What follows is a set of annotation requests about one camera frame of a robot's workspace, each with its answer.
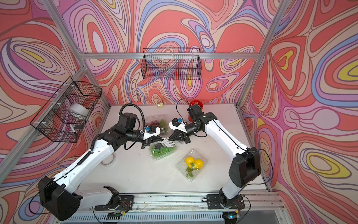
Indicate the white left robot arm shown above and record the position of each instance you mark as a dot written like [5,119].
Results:
[60,194]

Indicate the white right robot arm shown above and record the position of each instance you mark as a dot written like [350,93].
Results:
[245,162]

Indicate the clear tape roll on table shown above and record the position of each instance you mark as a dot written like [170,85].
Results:
[108,161]

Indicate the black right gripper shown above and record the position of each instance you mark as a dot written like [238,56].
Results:
[183,136]

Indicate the white tape roll in basket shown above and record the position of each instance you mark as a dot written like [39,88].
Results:
[78,111]

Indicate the clamshell with yellow fruit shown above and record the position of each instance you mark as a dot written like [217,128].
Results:
[191,164]

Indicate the large clamshell red green grapes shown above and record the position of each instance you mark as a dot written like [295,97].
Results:
[160,121]

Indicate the red plastic cup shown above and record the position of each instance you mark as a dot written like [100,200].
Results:
[195,102]

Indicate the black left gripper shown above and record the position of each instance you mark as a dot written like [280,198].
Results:
[147,143]

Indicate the back wire basket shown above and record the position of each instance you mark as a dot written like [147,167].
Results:
[171,63]

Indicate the clamshell green and dark grapes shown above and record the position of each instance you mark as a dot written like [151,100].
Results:
[158,151]

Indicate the left wire basket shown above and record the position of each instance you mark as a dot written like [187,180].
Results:
[56,123]

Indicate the wire basket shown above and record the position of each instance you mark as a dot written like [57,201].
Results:
[171,63]
[56,123]

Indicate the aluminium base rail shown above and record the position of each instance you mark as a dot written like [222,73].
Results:
[255,207]

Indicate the white sticker sheet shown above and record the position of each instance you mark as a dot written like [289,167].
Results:
[166,143]

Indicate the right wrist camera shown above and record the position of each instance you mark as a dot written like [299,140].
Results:
[178,124]

